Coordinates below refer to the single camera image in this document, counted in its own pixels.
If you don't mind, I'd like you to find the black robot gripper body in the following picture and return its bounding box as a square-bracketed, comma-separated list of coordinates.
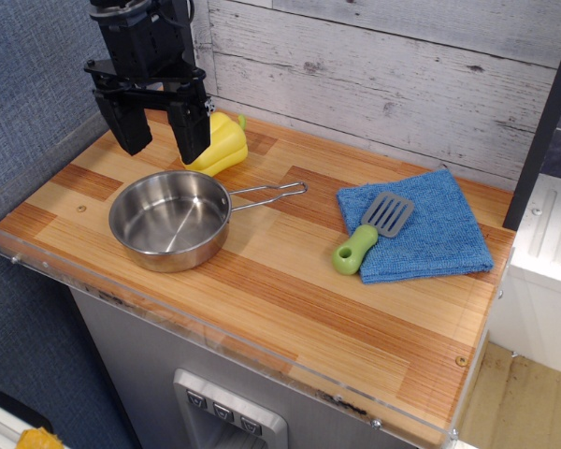
[84, 1, 210, 112]

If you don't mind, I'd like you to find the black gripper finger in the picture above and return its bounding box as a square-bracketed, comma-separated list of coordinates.
[93, 90, 152, 155]
[166, 95, 212, 165]

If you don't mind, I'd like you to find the grey spatula green handle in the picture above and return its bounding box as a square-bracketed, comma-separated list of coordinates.
[332, 192, 415, 275]

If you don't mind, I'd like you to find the blue towel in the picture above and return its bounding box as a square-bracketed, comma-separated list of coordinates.
[337, 169, 494, 284]

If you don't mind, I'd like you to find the stainless steel pan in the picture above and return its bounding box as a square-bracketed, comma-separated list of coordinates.
[108, 170, 308, 273]

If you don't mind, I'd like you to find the yellow toy bell pepper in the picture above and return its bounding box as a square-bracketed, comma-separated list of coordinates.
[184, 112, 248, 177]

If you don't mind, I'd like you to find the clear acrylic table guard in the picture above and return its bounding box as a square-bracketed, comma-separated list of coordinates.
[0, 112, 514, 448]

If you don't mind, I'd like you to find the grey metal cabinet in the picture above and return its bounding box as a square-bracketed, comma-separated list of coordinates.
[72, 290, 408, 448]

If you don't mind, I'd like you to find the silver dispenser panel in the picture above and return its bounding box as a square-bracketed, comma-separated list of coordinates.
[173, 369, 289, 448]

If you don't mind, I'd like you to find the yellow object bottom corner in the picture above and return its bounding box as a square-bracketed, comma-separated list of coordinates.
[15, 427, 65, 449]

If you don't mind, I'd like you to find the white ribbed side unit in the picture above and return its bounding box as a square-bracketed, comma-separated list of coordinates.
[487, 174, 561, 371]

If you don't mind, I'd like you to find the right black vertical post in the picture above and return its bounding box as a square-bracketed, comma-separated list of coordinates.
[502, 60, 561, 231]

